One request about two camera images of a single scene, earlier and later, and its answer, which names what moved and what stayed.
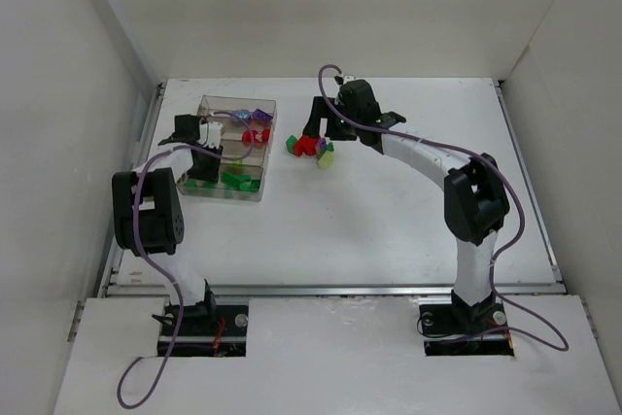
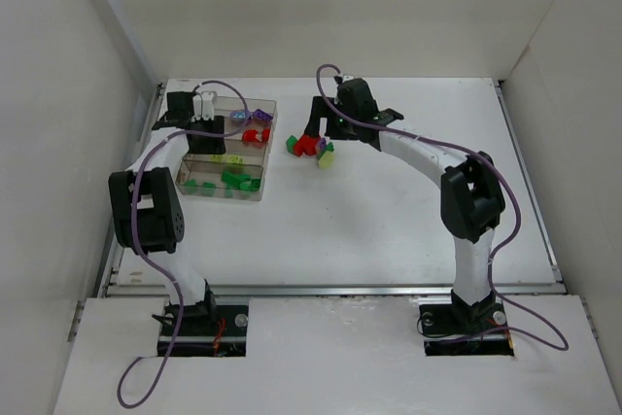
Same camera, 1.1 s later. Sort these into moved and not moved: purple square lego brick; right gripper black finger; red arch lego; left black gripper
Moved: left black gripper
Not moved: purple square lego brick; right gripper black finger; red arch lego
